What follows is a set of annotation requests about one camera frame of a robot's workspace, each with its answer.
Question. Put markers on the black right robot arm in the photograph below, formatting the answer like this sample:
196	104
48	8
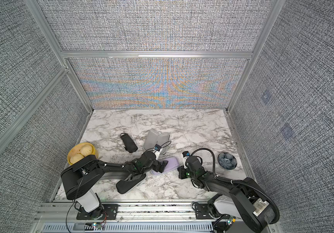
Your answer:
244	199

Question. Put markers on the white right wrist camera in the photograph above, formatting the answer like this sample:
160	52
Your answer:
185	155

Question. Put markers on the grey umbrella case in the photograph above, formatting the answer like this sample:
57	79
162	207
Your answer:
156	137
172	163

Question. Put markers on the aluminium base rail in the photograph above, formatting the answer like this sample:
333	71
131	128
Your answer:
158	216

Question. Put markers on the white steamed bun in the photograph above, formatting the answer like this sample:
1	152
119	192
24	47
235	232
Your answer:
75	158
86	150

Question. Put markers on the dark blue flower bowl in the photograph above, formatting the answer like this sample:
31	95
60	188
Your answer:
227	161

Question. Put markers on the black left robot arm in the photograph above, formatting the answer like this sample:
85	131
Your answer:
79	178

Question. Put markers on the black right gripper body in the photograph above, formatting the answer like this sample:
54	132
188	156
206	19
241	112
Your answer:
186	173

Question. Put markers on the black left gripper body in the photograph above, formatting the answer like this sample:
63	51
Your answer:
157	167

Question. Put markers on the yellow bamboo steamer basket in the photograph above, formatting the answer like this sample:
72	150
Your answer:
77	148

